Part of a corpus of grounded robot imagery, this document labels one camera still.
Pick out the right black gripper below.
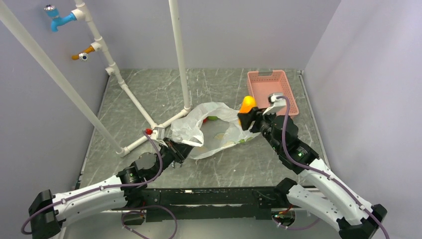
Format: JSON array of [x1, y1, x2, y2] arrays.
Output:
[[237, 106, 281, 152]]

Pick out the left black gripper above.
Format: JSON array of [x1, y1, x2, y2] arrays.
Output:
[[149, 137, 196, 181]]

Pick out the orange fake fruit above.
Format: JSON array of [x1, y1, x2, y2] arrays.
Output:
[[239, 96, 257, 114]]

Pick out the white plastic bag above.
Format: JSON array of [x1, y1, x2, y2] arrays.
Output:
[[171, 102, 258, 159]]

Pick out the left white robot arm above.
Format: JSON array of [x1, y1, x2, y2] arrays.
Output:
[[21, 138, 193, 239]]

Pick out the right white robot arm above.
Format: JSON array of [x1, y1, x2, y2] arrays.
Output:
[[238, 107, 389, 239]]

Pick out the silver open-end wrench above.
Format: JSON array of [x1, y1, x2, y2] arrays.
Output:
[[172, 162, 183, 168]]

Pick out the pink plastic basket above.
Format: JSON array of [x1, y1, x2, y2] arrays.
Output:
[[247, 70, 299, 118]]

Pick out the orange plastic faucet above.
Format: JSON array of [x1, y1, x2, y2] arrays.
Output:
[[71, 46, 95, 61]]

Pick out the blue plastic faucet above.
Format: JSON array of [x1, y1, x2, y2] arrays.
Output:
[[44, 4, 77, 32]]

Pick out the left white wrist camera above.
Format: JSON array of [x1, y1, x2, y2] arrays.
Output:
[[144, 126, 165, 144]]

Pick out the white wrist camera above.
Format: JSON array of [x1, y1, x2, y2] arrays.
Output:
[[144, 126, 165, 144], [263, 93, 289, 115]]

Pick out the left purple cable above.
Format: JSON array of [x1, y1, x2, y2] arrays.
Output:
[[20, 130, 164, 236]]

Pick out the purple cable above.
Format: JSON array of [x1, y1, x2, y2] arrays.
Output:
[[20, 130, 164, 236], [277, 96, 391, 239]]

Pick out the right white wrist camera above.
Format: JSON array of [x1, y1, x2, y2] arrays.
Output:
[[263, 93, 289, 115]]

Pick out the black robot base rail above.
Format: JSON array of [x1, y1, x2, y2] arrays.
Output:
[[120, 187, 296, 225]]

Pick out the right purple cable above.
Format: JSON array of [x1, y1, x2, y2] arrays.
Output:
[[277, 96, 391, 239]]

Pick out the white PVC pipe frame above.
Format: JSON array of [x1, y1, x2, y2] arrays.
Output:
[[0, 0, 193, 158]]

